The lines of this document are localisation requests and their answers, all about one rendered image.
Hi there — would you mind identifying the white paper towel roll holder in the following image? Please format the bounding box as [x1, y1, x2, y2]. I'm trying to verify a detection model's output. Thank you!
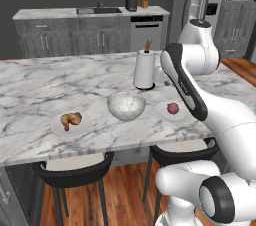
[132, 38, 157, 91]

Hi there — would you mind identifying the grey tall cupboard run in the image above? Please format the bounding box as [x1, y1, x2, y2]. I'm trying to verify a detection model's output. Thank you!
[213, 0, 256, 60]

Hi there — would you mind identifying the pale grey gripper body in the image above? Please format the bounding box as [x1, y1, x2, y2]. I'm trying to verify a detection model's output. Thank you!
[152, 64, 167, 85]

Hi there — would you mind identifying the steel dishwasher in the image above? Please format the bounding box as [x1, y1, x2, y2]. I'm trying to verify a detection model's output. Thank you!
[130, 15, 165, 52]

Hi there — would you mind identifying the grey speckled bowl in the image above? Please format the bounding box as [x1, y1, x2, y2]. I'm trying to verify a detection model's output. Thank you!
[106, 91, 147, 122]

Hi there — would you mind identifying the grey cupboard run marble top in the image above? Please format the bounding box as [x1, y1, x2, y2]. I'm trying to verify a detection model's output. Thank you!
[12, 5, 171, 60]

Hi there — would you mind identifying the dark sink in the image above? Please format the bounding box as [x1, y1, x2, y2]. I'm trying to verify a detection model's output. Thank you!
[76, 6, 124, 16]

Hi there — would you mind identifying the grey island cupboard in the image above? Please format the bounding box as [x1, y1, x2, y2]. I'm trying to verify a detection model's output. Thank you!
[0, 163, 46, 226]

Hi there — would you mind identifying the white plate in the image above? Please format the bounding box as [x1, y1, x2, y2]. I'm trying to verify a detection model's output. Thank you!
[49, 111, 93, 138]
[153, 100, 196, 125]

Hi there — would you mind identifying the black coffee machine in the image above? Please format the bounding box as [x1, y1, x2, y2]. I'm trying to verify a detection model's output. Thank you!
[124, 0, 139, 13]

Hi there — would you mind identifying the red onion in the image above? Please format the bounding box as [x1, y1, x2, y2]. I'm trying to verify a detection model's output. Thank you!
[166, 102, 180, 115]

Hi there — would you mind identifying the black stool with pale seat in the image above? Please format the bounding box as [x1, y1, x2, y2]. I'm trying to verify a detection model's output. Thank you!
[142, 137, 221, 226]
[32, 150, 115, 226]

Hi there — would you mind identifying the brown chicken drumstick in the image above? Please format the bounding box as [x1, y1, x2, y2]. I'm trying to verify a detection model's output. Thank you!
[60, 111, 83, 132]

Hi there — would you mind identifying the silver cupboard handle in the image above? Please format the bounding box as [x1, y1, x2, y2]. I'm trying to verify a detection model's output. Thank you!
[0, 181, 11, 205]

